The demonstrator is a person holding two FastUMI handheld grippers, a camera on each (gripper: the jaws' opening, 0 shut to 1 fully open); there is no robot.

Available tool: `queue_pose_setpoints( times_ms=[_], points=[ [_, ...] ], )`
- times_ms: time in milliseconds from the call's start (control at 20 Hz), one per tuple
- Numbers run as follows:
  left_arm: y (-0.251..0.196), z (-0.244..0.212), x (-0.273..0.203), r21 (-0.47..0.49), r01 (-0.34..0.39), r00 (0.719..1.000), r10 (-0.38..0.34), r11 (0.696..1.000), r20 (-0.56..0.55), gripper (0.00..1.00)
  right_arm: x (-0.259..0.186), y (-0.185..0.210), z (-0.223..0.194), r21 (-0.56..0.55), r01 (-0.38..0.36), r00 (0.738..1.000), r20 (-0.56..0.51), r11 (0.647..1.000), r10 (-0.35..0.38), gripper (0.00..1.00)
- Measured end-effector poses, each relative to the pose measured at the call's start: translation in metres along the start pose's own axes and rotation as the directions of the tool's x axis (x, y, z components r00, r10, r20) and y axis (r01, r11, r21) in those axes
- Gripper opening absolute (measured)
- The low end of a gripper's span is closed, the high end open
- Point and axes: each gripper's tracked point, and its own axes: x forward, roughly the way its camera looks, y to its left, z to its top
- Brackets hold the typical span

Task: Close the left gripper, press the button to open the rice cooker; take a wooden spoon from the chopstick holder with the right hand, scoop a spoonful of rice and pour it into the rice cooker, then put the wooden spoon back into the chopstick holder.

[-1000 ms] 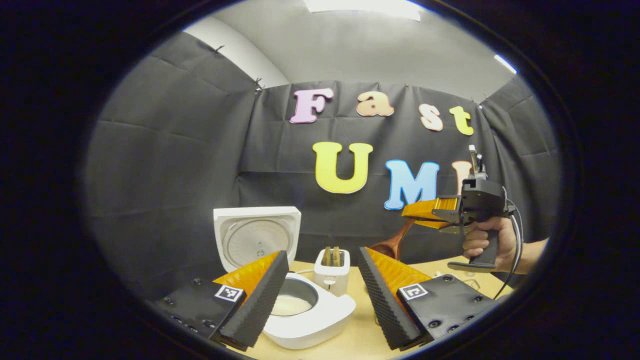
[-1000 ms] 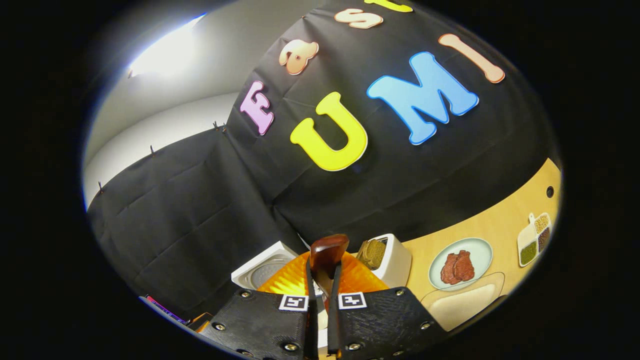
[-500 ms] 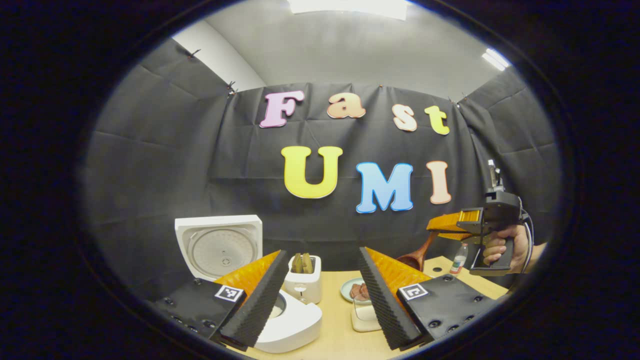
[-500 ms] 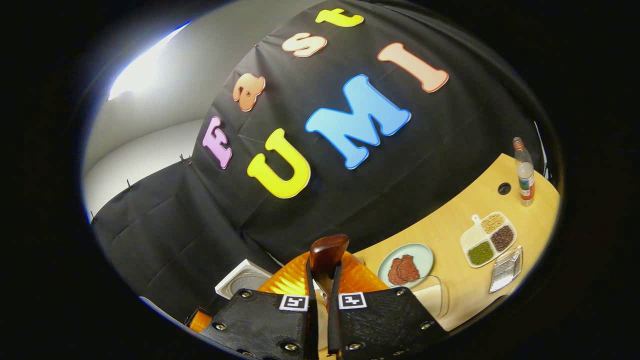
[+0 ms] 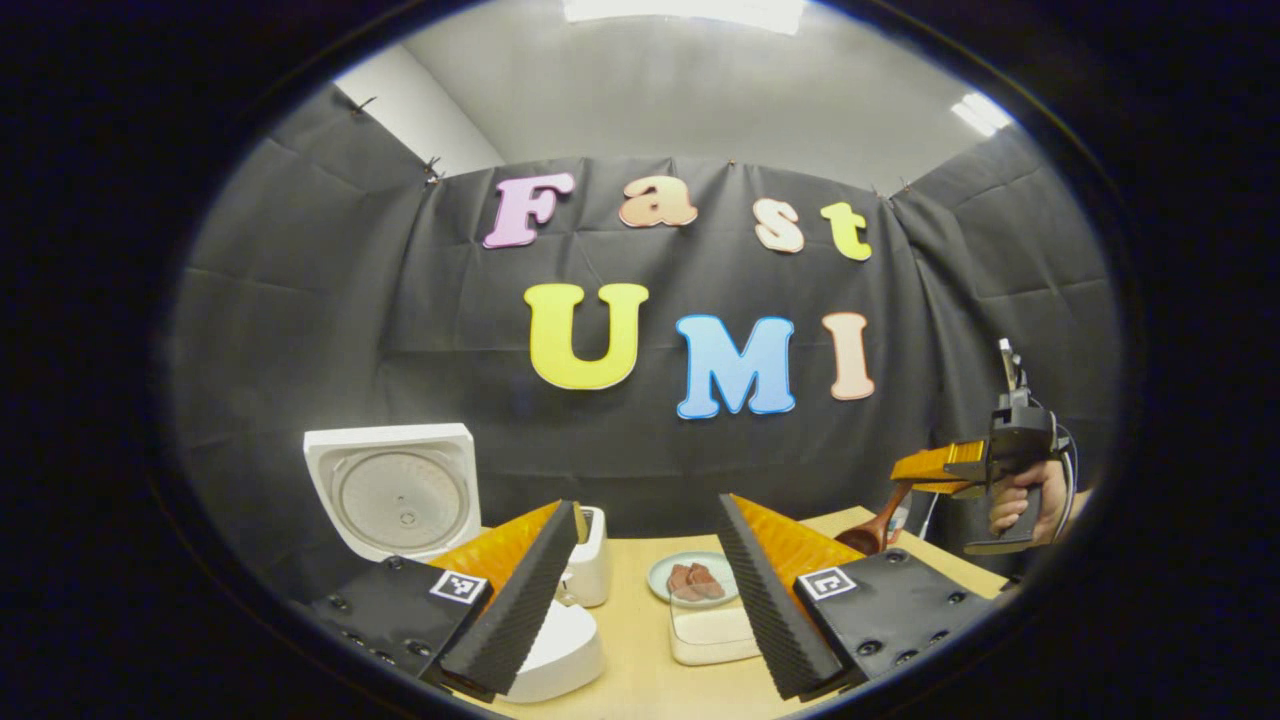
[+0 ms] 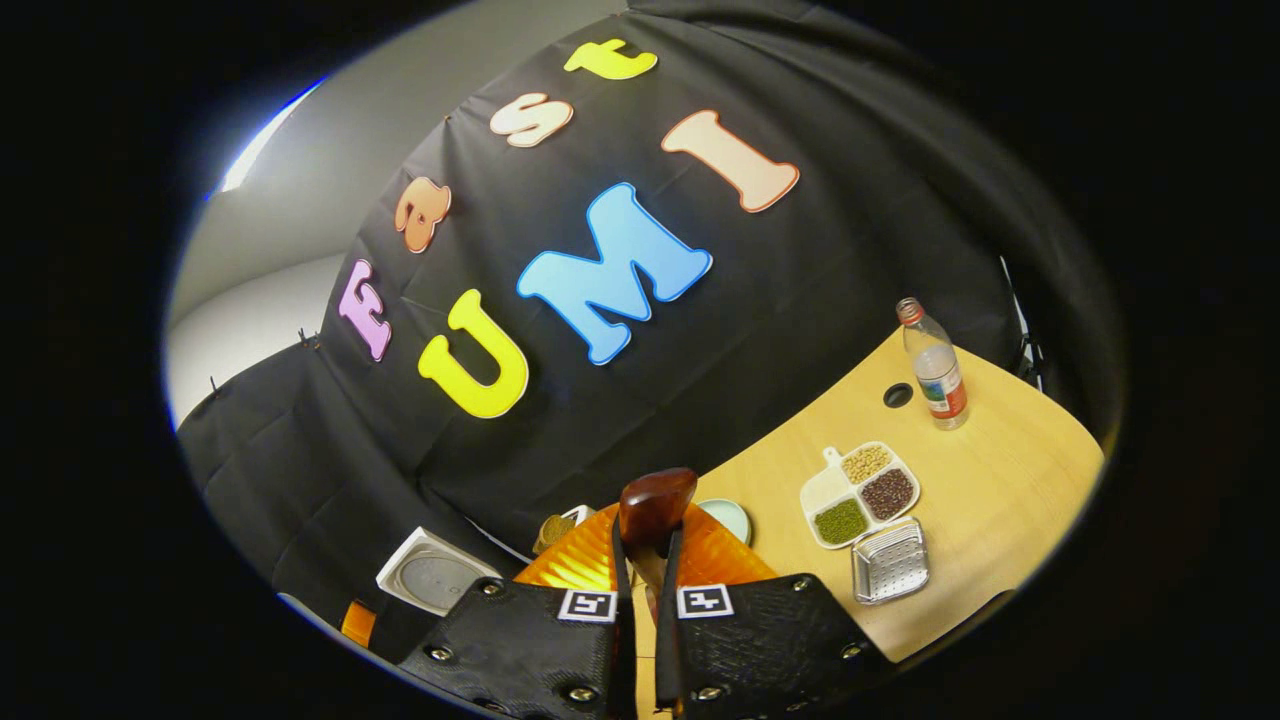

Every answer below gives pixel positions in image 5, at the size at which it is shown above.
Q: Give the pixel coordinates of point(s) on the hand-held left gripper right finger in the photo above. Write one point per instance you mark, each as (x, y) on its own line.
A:
(770, 610)

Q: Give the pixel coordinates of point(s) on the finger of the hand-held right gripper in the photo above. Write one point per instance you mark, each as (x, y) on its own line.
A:
(935, 467)

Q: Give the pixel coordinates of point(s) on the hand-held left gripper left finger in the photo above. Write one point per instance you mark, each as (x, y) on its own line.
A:
(510, 620)

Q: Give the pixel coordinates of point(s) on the brown wooden spoon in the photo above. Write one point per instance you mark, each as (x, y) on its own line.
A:
(870, 535)

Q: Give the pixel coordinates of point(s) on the white rice cooker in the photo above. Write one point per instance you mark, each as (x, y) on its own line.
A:
(400, 490)

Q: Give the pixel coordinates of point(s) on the thin white card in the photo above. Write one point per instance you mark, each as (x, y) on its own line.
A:
(929, 515)

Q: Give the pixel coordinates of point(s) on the red meat slices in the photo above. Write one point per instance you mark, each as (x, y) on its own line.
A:
(695, 582)

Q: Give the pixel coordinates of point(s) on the white toaster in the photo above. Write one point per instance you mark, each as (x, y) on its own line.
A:
(592, 570)

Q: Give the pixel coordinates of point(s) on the pale green plate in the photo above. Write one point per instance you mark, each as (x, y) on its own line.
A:
(660, 585)

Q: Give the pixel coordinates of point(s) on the brown bread slice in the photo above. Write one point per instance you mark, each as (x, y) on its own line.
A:
(581, 522)

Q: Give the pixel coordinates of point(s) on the black backdrop cloth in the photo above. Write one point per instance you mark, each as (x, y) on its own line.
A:
(350, 350)

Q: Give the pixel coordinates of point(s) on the small ceiling light panel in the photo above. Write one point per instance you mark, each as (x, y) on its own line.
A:
(982, 113)

